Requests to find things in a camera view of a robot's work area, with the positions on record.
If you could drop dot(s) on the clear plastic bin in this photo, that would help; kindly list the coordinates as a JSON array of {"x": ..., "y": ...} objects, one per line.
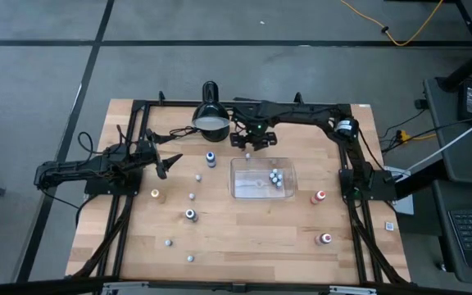
[{"x": 252, "y": 190}]

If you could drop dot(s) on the black aluminium rig frame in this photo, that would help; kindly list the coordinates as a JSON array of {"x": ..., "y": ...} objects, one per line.
[{"x": 170, "y": 104}]

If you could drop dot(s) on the black desk lamp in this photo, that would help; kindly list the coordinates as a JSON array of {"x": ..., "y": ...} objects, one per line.
[{"x": 210, "y": 110}]

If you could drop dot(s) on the small white code tag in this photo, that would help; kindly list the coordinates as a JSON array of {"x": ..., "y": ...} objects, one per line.
[{"x": 389, "y": 226}]

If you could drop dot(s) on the white rod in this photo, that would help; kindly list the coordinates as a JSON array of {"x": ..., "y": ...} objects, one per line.
[{"x": 445, "y": 146}]

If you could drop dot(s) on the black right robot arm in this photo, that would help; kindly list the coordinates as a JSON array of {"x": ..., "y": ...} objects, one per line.
[{"x": 301, "y": 112}]

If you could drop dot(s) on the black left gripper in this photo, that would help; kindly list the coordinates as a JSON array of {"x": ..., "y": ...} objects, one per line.
[{"x": 150, "y": 151}]

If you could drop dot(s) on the large orange food coloring bottle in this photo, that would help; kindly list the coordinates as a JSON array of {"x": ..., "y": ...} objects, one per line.
[{"x": 319, "y": 196}]

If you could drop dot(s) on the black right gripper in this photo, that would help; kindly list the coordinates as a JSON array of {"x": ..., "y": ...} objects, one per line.
[{"x": 254, "y": 121}]

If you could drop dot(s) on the small yellow-green label dropper bottle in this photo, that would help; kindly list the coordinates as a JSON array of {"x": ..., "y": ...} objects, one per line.
[{"x": 198, "y": 178}]

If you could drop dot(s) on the large purple food coloring bottle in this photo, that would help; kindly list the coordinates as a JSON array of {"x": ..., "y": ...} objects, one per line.
[{"x": 190, "y": 214}]

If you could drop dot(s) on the large blue food coloring bottle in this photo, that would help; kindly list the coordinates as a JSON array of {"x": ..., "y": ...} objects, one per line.
[{"x": 210, "y": 157}]

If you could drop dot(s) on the dark grey side desk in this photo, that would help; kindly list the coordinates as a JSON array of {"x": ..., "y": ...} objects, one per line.
[
  {"x": 445, "y": 262},
  {"x": 441, "y": 106}
]

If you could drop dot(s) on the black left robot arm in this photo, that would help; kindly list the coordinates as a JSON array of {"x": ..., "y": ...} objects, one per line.
[{"x": 76, "y": 168}]

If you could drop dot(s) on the black stand leg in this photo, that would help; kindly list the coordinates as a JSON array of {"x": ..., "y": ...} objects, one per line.
[{"x": 465, "y": 69}]

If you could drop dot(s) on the large yellow food coloring bottle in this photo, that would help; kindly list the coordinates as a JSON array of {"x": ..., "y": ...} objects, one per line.
[{"x": 155, "y": 193}]

